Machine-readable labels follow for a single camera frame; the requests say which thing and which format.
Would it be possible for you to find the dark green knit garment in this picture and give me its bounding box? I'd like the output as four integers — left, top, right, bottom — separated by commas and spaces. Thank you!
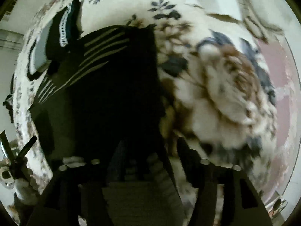
30, 75, 179, 226

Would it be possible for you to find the black white striped garment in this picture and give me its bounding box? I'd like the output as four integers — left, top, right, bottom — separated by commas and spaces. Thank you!
30, 26, 163, 118

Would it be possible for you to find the floral bed sheet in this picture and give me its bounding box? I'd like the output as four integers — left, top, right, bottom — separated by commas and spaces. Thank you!
11, 0, 299, 226

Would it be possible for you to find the dark green plush blanket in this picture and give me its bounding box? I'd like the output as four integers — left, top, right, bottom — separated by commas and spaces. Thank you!
27, 0, 81, 81

